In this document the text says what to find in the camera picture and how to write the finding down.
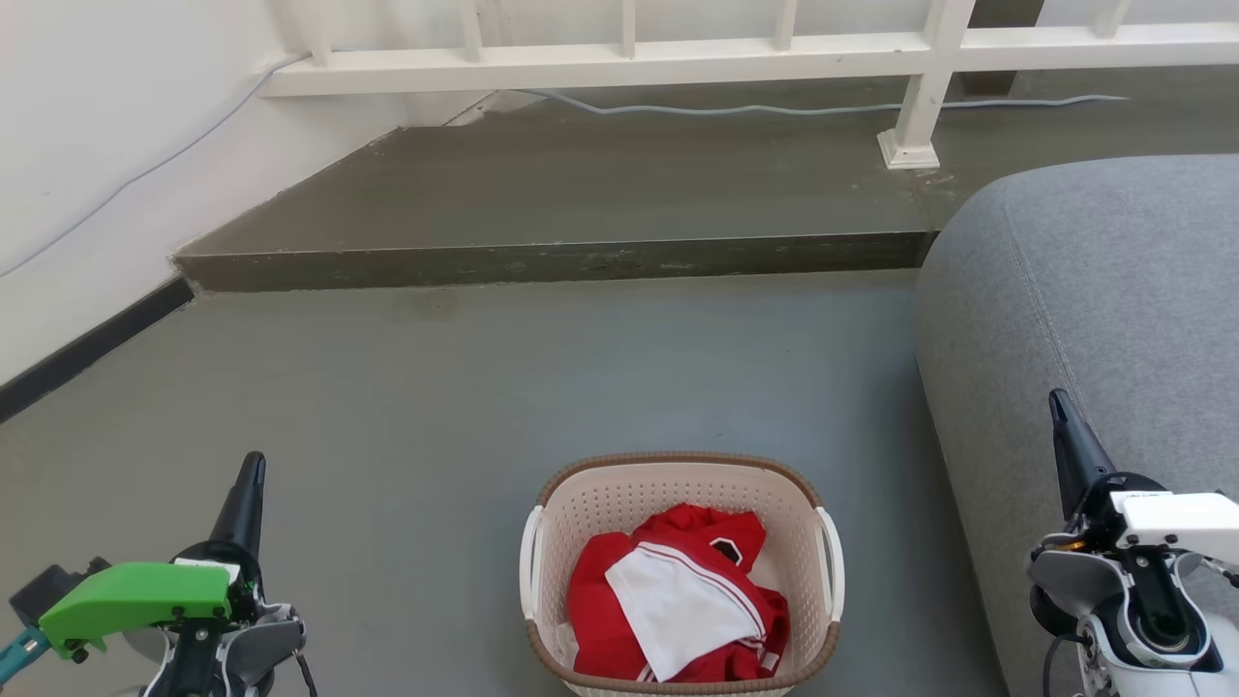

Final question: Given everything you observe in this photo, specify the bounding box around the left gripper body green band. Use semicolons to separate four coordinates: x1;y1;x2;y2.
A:
39;542;266;661

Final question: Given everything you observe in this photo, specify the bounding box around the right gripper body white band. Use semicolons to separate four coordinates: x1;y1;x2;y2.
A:
1069;471;1239;566

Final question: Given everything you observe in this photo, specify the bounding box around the red sports jersey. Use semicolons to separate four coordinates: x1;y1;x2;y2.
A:
566;502;791;684

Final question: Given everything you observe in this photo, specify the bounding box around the white metal railing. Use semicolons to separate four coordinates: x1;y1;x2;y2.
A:
259;0;1239;171

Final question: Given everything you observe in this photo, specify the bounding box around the raised concrete step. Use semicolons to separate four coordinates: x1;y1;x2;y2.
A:
171;66;1239;293

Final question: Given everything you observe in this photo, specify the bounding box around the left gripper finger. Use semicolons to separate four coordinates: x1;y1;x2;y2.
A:
208;451;268;564

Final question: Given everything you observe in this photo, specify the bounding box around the white garment with red stripes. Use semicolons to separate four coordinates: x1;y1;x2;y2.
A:
605;542;768;682

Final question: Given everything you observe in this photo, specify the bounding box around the cream perforated laundry basket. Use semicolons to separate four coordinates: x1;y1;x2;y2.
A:
519;451;846;697

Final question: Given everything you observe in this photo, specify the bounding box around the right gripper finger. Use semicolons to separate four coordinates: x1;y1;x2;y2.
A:
1049;389;1117;520

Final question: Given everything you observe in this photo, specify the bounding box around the light grey floor cable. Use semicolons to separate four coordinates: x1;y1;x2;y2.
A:
0;53;1130;282

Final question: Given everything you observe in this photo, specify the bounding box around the grey fabric sofa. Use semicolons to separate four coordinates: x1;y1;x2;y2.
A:
914;154;1239;697

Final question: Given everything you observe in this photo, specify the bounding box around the black wall baseboard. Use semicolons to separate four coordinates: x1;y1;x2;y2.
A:
0;276;196;424

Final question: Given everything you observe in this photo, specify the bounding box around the teal cable connector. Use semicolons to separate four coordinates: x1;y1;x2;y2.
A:
0;624;45;684

